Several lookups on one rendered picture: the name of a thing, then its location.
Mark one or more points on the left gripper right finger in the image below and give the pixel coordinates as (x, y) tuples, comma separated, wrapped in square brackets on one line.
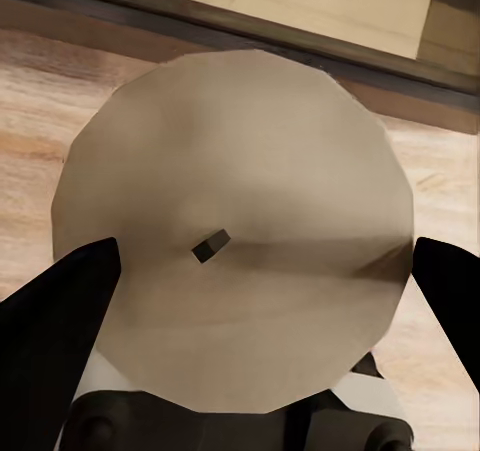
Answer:
[(449, 278)]

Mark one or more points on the cabinet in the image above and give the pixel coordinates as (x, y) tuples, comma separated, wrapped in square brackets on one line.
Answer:
[(415, 60)]

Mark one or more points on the pillar candle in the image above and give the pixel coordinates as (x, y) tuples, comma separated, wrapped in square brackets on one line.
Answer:
[(264, 223)]

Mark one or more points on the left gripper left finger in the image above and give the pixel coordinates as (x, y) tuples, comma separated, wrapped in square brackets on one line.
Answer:
[(47, 331)]

